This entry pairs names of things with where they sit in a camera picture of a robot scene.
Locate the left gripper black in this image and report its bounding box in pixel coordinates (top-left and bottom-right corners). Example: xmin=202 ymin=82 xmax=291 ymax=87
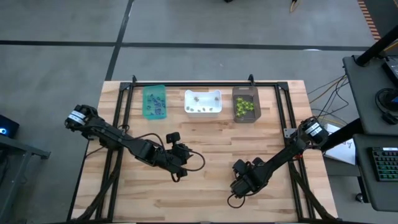
xmin=166 ymin=131 xmax=191 ymax=184

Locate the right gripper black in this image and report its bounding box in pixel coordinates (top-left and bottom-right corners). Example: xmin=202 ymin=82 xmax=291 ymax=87
xmin=230 ymin=159 xmax=265 ymax=198

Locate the white plastic bin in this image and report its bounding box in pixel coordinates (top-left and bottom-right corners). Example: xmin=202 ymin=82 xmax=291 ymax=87
xmin=183 ymin=89 xmax=223 ymax=119

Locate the green translucent plastic bin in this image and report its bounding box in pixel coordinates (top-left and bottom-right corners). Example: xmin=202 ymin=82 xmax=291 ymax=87
xmin=142 ymin=85 xmax=168 ymax=120

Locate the grey translucent plastic bin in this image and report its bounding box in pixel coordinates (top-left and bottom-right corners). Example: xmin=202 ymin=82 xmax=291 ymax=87
xmin=231 ymin=85 xmax=262 ymax=124

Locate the white paper sheet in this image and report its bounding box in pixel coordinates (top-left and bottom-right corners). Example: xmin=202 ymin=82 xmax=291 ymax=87
xmin=323 ymin=123 xmax=357 ymax=166

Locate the black diagonal beam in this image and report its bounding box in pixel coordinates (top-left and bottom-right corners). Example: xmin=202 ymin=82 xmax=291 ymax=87
xmin=318 ymin=117 xmax=364 ymax=152

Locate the grey side desk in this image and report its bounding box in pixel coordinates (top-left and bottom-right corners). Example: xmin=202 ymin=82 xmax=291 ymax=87
xmin=342 ymin=55 xmax=398 ymax=136
xmin=352 ymin=133 xmax=398 ymax=213

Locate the blue backlit keyboard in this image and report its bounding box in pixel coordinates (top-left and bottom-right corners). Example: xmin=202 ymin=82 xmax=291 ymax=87
xmin=369 ymin=146 xmax=398 ymax=183

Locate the black round coiled device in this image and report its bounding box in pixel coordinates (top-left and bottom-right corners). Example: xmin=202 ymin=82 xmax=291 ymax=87
xmin=374 ymin=87 xmax=398 ymax=113

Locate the black power adapter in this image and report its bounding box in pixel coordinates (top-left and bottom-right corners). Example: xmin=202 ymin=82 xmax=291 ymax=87
xmin=381 ymin=111 xmax=398 ymax=126

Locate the grey metal table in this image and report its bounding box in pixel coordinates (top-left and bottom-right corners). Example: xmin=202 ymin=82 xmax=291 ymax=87
xmin=0 ymin=135 xmax=52 ymax=223

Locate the black device with blue light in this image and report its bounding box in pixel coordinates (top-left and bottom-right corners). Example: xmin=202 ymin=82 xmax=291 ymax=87
xmin=0 ymin=114 xmax=21 ymax=140

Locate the dark laptop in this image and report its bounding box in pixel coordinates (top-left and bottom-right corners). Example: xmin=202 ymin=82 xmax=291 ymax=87
xmin=381 ymin=55 xmax=398 ymax=88

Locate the black diagonal pole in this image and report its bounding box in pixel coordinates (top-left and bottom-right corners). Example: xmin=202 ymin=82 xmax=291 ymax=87
xmin=355 ymin=24 xmax=398 ymax=67

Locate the orange black striped strip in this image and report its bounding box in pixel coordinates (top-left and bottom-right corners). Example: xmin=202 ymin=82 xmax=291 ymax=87
xmin=356 ymin=0 xmax=382 ymax=44

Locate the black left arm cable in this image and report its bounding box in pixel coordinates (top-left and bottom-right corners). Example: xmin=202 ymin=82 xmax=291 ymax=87
xmin=118 ymin=124 xmax=206 ymax=183

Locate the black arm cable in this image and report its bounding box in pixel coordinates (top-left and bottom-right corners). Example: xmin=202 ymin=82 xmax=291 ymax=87
xmin=118 ymin=124 xmax=206 ymax=183
xmin=226 ymin=192 xmax=246 ymax=209

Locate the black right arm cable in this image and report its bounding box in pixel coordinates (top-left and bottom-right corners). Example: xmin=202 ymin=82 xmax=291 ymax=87
xmin=226 ymin=192 xmax=246 ymax=209

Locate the black aluminium table frame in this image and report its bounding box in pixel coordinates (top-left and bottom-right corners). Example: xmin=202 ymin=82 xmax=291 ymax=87
xmin=67 ymin=73 xmax=340 ymax=224

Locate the yellow floor cable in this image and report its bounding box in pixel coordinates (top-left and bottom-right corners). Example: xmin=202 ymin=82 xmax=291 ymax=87
xmin=307 ymin=76 xmax=348 ymax=105

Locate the black floor cable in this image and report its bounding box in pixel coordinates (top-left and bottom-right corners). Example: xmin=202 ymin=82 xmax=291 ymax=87
xmin=307 ymin=74 xmax=351 ymax=125

